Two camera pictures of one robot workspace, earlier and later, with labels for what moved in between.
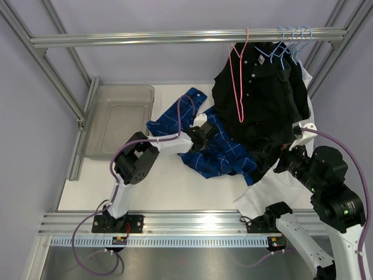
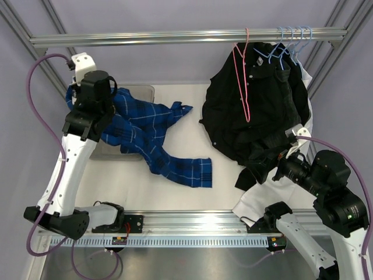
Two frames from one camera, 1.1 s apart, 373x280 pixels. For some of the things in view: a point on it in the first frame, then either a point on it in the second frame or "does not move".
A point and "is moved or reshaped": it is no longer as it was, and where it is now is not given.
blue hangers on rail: (311, 35) does not move
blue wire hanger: (292, 58) does not move
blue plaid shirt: (220, 156) → (142, 128)
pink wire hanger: (240, 55) is moved or reshaped
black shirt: (260, 93) does not move
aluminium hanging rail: (189, 38) does not move
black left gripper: (193, 129) → (79, 96)
